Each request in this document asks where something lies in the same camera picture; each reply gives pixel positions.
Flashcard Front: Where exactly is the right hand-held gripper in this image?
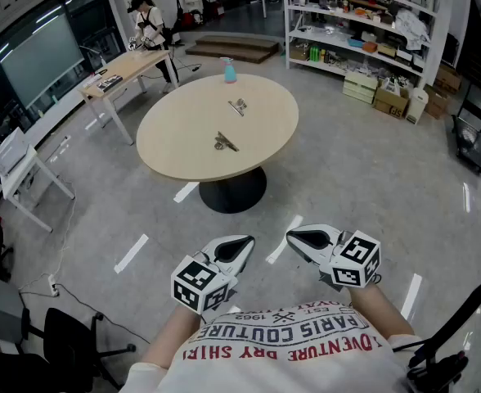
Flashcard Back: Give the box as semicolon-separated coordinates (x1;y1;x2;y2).
285;224;384;293

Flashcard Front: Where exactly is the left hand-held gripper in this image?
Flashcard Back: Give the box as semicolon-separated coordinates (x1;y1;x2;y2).
169;234;257;316

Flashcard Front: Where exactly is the silver metal binder clip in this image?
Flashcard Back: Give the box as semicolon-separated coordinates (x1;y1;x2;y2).
214;130;241;153
227;97;249;119

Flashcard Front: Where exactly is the person's right forearm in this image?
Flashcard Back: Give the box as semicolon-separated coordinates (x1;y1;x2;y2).
348;287;416;338

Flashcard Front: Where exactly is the person's left forearm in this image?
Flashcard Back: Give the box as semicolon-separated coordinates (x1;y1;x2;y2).
140;303;204;370

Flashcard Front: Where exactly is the round wooden table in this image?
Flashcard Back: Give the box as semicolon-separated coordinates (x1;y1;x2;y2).
136;73;300;215

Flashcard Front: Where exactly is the person's white printed shirt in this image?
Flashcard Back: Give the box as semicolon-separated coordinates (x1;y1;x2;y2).
119;299;426;393

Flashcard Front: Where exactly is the printed cardboard box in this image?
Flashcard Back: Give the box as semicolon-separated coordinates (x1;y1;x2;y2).
372;85;411;120

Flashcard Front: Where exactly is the pale green crate stack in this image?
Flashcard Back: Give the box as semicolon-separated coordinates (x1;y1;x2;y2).
342;71;379;106

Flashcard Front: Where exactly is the white waste bin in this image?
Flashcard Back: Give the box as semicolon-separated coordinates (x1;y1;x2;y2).
405;87;430;126

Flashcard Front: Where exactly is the teal and pink spray bottle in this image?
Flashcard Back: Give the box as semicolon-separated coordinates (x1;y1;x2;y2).
219;56;239;85

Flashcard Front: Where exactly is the plain cardboard box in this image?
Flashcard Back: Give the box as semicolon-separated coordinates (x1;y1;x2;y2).
424;84;451;120

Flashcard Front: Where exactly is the black office chair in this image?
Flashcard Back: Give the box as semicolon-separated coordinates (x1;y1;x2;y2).
19;307;137;393

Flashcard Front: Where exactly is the dark wooden step platform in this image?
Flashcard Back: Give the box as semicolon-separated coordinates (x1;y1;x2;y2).
184;34;281;65

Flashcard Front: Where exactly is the white shelving unit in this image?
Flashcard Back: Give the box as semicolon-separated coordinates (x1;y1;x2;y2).
282;0;450;90

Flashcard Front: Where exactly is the black and white book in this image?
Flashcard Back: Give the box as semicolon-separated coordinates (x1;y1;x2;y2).
97;75;124;93

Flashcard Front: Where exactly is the rectangular wooden desk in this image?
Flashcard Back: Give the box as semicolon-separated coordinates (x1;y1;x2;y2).
79;49;180;146

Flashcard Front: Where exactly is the small white table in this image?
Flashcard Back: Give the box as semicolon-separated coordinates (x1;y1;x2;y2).
0;144;77;234

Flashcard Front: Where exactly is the white crumpled cloth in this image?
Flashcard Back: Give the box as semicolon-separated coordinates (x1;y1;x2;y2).
393;7;432;51

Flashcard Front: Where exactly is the black desk lamp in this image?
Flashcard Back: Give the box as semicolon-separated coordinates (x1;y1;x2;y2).
79;44;109;75

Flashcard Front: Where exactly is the white box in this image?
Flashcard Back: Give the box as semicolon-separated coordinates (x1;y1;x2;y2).
0;127;31;176

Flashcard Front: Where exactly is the grey roller screen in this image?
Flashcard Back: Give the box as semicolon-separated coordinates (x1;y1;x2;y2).
0;12;87;111

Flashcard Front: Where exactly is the black floor cable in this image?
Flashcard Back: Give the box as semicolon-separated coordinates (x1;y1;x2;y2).
18;282;151;344

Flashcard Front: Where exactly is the black stand frame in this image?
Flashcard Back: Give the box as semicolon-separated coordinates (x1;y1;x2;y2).
391;273;481;393

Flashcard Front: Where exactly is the white floor cable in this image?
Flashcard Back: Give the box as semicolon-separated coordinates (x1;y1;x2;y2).
17;194;79;291

